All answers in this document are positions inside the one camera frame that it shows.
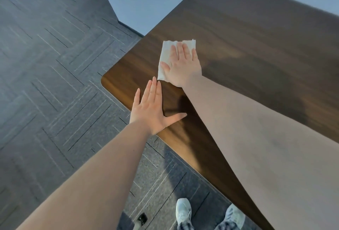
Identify person's left hand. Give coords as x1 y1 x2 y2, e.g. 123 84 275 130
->
129 77 188 135

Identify person's right hand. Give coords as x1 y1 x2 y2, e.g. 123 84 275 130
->
160 42 203 88

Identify white paper towel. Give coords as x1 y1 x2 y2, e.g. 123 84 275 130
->
157 39 197 81

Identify person's left forearm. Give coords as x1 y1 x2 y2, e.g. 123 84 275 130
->
16 120 157 230

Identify person's right forearm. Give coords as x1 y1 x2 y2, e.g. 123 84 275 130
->
181 75 339 230

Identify white left sneaker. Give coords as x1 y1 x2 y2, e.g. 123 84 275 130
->
176 198 192 228

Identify white sneaker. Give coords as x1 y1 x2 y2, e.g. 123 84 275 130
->
176 198 192 228
220 203 246 228

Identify white right sneaker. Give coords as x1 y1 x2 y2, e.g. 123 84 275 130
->
220 203 246 228

